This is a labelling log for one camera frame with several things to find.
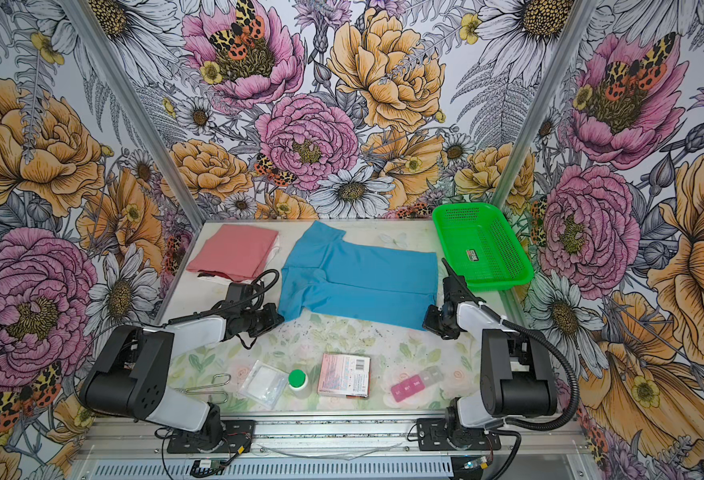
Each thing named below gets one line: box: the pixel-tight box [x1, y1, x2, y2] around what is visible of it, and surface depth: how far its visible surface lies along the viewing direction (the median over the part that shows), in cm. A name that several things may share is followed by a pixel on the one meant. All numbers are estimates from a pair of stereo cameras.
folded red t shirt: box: [186, 224, 279, 281], surface depth 110 cm
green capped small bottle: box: [288, 369, 311, 398], surface depth 76 cm
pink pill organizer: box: [391, 366, 443, 402], surface depth 83 cm
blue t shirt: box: [278, 221, 438, 330], surface depth 110 cm
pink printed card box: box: [317, 353, 371, 398], surface depth 81 cm
